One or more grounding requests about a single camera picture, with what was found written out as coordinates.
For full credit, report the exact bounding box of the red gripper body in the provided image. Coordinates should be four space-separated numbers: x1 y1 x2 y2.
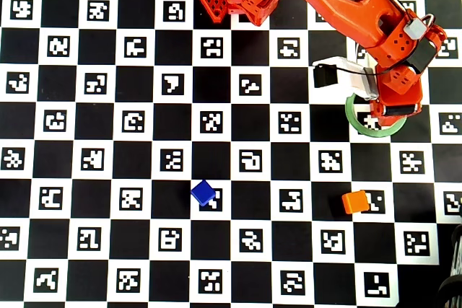
375 65 424 118

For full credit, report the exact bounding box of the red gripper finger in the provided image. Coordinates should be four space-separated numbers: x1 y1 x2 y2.
377 114 409 128

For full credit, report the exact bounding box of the blue cube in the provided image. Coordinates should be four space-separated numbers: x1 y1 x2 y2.
190 179 217 207

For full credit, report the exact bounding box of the orange cube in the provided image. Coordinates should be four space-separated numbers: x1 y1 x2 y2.
341 190 370 214

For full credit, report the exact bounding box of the small grey plastic box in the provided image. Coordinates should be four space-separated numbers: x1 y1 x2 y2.
403 16 427 39

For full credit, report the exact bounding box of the black stand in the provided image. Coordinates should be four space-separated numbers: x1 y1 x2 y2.
438 223 462 308

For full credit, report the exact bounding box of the black white marker mat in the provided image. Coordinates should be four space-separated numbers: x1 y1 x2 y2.
0 0 462 308

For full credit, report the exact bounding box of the green ring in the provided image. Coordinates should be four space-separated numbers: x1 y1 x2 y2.
344 93 409 138

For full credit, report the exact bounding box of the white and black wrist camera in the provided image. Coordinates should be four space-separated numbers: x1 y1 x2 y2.
312 56 380 102

